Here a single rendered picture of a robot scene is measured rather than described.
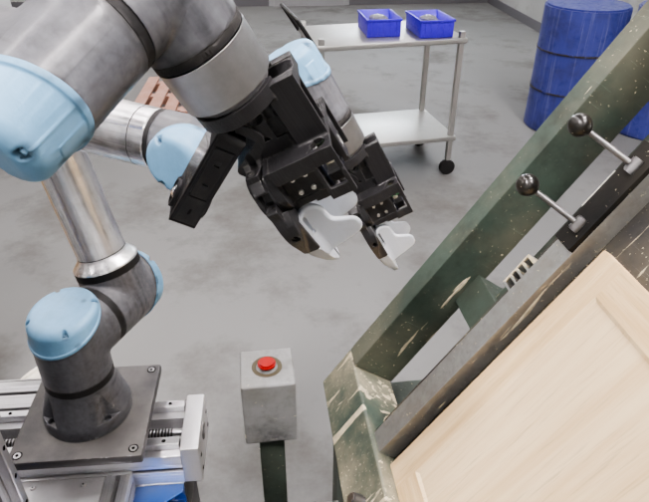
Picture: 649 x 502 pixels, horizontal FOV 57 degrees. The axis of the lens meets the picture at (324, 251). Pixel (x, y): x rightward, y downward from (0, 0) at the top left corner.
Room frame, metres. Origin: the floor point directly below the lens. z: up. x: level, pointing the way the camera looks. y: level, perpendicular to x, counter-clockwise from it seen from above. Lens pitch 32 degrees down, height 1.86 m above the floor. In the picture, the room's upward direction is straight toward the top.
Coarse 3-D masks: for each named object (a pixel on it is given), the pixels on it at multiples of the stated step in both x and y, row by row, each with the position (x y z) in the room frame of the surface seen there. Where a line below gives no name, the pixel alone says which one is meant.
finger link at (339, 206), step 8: (352, 192) 0.51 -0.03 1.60; (320, 200) 0.51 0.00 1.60; (328, 200) 0.51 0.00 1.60; (336, 200) 0.51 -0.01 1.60; (344, 200) 0.52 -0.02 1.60; (352, 200) 0.52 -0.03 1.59; (296, 208) 0.50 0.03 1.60; (328, 208) 0.51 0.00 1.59; (336, 208) 0.52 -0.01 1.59; (344, 208) 0.52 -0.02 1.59; (336, 248) 0.52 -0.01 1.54
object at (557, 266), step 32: (640, 192) 0.83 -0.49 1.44; (608, 224) 0.83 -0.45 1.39; (544, 256) 0.86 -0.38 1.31; (576, 256) 0.82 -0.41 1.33; (512, 288) 0.86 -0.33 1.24; (544, 288) 0.82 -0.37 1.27; (512, 320) 0.81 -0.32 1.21; (480, 352) 0.81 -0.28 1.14; (448, 384) 0.80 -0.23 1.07; (416, 416) 0.79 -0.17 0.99; (384, 448) 0.79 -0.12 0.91
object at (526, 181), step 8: (520, 176) 0.89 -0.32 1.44; (528, 176) 0.88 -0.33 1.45; (536, 176) 0.89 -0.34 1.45; (520, 184) 0.88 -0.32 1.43; (528, 184) 0.87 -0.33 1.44; (536, 184) 0.88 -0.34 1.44; (520, 192) 0.88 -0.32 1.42; (528, 192) 0.87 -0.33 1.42; (536, 192) 0.88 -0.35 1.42; (544, 200) 0.87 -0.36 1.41; (552, 200) 0.87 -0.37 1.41; (560, 208) 0.86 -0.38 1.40; (568, 216) 0.85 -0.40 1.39; (576, 216) 0.85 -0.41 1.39; (576, 224) 0.84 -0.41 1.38; (584, 224) 0.84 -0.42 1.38; (576, 232) 0.84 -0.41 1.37
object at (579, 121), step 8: (568, 120) 0.91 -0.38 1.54; (576, 120) 0.89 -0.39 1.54; (584, 120) 0.89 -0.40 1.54; (568, 128) 0.90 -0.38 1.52; (576, 128) 0.88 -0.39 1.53; (584, 128) 0.88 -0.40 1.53; (576, 136) 0.89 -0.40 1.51; (592, 136) 0.88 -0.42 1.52; (600, 136) 0.88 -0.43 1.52; (600, 144) 0.88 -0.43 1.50; (608, 144) 0.87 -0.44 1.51; (616, 152) 0.87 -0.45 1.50; (624, 160) 0.86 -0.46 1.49; (632, 160) 0.86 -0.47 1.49; (640, 160) 0.85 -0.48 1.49; (624, 168) 0.86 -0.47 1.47; (632, 168) 0.85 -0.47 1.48
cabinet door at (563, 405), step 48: (576, 288) 0.78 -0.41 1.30; (624, 288) 0.72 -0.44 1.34; (528, 336) 0.78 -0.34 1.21; (576, 336) 0.71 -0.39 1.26; (624, 336) 0.66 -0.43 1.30; (480, 384) 0.76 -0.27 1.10; (528, 384) 0.70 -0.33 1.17; (576, 384) 0.65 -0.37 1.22; (624, 384) 0.60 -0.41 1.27; (432, 432) 0.75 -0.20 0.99; (480, 432) 0.69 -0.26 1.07; (528, 432) 0.63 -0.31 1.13; (576, 432) 0.58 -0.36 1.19; (624, 432) 0.54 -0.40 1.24; (432, 480) 0.68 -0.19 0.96; (480, 480) 0.62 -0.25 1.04; (528, 480) 0.57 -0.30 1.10; (576, 480) 0.53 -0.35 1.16; (624, 480) 0.49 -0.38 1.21
